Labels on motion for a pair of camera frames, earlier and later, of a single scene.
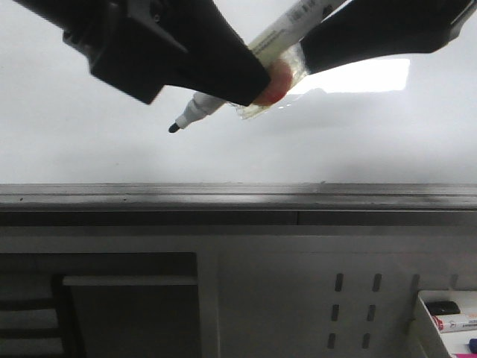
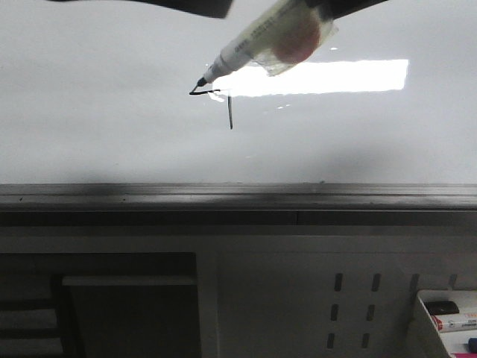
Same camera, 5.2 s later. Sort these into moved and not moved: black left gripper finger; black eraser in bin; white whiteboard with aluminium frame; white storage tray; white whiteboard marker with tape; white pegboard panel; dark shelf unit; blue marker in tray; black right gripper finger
Moved: white whiteboard marker with tape; black right gripper finger; black left gripper finger
Not moved: dark shelf unit; blue marker in tray; white whiteboard with aluminium frame; black eraser in bin; white pegboard panel; white storage tray
